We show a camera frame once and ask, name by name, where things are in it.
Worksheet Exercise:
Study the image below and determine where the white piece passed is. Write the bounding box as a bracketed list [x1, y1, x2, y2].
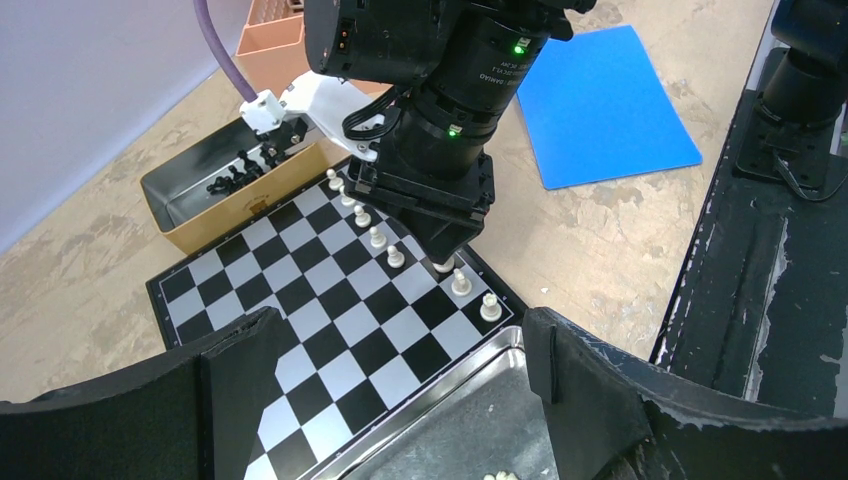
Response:
[432, 256, 455, 274]

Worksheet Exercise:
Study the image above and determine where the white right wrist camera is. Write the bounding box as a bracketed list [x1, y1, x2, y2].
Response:
[239, 71, 378, 162]

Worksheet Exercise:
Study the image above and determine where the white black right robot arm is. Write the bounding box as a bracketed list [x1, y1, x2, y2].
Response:
[304, 0, 593, 264]

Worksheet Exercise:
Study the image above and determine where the white piece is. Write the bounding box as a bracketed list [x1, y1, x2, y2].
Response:
[339, 186, 357, 208]

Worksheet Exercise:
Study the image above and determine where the black white chess board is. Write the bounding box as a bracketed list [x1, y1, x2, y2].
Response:
[147, 179, 526, 479]

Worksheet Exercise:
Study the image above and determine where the white chess pawn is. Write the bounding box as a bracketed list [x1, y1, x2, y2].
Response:
[326, 169, 345, 192]

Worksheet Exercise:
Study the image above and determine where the white chess pieces pile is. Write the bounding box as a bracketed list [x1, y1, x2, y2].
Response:
[482, 471, 518, 480]

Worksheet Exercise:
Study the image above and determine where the blue mat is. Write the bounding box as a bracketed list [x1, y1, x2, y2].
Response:
[517, 25, 702, 190]

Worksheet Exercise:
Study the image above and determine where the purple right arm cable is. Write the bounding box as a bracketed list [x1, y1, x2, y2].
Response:
[192, 0, 258, 104]

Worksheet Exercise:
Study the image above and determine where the silver lilac metal tin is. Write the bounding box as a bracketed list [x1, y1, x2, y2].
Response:
[313, 326, 558, 479]

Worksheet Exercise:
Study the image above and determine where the pink desk file organizer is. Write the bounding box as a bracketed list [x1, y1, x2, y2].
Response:
[235, 0, 392, 101]

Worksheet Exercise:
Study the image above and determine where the white knight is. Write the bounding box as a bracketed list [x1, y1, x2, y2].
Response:
[450, 268, 473, 297]

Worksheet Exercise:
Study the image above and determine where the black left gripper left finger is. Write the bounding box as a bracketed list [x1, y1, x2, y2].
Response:
[1, 307, 283, 479]

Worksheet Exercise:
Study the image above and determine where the black chess pieces pile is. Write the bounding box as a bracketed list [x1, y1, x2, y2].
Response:
[206, 143, 290, 196]

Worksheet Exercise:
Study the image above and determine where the yellow metal tin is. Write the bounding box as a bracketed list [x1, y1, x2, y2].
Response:
[140, 118, 335, 254]

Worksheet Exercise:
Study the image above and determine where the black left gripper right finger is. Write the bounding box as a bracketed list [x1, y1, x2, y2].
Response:
[522, 307, 847, 479]

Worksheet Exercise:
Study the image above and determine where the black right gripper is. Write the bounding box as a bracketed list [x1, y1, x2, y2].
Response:
[345, 153, 495, 263]

